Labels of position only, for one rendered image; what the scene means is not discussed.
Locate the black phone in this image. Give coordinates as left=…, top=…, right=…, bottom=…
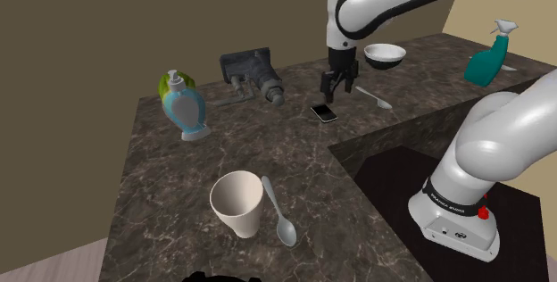
left=309, top=103, right=339, bottom=124

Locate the blue soap dispenser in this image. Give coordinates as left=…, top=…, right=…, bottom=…
left=162, top=70, right=212, bottom=143

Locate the white and black bowl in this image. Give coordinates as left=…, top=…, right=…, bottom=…
left=363, top=43, right=408, bottom=71

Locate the small grey spoon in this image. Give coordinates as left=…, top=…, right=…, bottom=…
left=354, top=85, right=394, bottom=111

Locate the teal spray bottle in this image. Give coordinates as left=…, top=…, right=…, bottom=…
left=462, top=19, right=520, bottom=88

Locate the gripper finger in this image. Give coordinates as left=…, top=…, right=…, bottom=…
left=343, top=70, right=356, bottom=95
left=320, top=71, right=337, bottom=104

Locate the black robot stand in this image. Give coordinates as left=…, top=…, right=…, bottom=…
left=353, top=145, right=551, bottom=282

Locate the white cup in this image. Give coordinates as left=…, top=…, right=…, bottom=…
left=209, top=170, right=266, bottom=240

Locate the dark grey faucet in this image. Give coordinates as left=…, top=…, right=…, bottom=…
left=212, top=46, right=287, bottom=109

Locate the black rounded object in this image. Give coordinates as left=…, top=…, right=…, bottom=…
left=181, top=270, right=263, bottom=282

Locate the large grey spoon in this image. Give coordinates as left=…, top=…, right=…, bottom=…
left=260, top=175, right=298, bottom=248

